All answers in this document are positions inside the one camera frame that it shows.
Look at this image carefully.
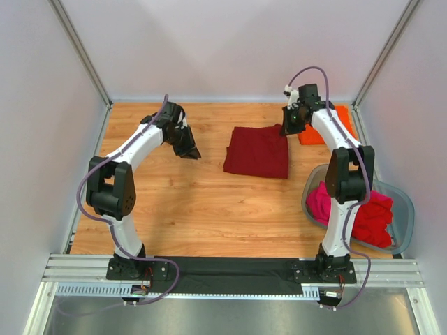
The right aluminium frame post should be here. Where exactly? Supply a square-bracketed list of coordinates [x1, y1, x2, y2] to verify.
[352, 0, 422, 109]

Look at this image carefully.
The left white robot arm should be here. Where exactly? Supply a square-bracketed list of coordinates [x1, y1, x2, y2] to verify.
[84, 101, 201, 280]

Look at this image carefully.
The folded orange t shirt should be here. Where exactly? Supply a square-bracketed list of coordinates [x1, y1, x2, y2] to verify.
[298, 104, 358, 145]

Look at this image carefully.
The black cloth strip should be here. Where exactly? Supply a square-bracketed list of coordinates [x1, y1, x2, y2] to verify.
[171, 257, 302, 295]

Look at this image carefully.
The left aluminium frame post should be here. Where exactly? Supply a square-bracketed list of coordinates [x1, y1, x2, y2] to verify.
[48, 0, 112, 107]

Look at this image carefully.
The aluminium frame post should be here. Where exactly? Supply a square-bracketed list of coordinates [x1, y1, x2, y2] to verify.
[48, 0, 112, 107]
[352, 0, 422, 109]

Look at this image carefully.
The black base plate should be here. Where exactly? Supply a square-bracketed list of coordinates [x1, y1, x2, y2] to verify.
[105, 255, 171, 281]
[291, 260, 357, 284]

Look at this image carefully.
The bright red t shirt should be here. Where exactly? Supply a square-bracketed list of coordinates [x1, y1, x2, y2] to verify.
[352, 198, 393, 248]

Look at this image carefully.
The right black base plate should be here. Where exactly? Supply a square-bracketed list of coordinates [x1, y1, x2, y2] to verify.
[291, 260, 357, 284]

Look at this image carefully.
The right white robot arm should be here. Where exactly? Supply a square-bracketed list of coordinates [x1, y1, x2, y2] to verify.
[280, 84, 375, 283]

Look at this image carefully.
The dark red t shirt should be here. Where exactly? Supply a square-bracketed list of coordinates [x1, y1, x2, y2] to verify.
[223, 124, 289, 179]

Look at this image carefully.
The slotted cable duct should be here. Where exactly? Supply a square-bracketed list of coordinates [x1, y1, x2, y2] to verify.
[55, 283, 320, 302]

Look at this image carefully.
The clear plastic basket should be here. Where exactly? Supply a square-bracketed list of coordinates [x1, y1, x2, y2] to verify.
[301, 165, 414, 254]

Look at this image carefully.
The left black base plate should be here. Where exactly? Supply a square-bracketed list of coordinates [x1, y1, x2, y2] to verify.
[105, 255, 171, 281]

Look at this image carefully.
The pink t shirt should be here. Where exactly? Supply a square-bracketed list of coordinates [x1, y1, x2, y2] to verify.
[306, 181, 394, 227]

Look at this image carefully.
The aluminium front rail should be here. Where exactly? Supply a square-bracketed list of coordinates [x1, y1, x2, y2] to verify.
[41, 254, 425, 288]

